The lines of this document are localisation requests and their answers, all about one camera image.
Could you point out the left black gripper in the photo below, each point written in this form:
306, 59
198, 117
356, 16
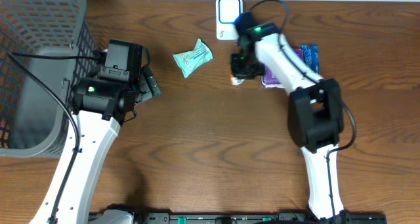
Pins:
148, 83

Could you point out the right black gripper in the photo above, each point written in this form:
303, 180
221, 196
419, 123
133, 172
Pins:
243, 66

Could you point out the orange white snack bar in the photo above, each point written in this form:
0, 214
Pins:
236, 81

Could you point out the teal wet wipes pack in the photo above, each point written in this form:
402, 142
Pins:
189, 61

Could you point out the blue cookie package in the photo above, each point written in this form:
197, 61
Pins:
311, 56

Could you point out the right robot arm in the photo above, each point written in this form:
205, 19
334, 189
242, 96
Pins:
315, 115

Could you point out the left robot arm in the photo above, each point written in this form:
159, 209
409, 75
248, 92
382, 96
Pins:
100, 103

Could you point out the white barcode scanner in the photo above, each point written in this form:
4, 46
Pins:
227, 12

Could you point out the grey plastic mesh basket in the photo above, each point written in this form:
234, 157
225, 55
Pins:
52, 40

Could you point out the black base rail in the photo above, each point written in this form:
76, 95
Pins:
119, 213

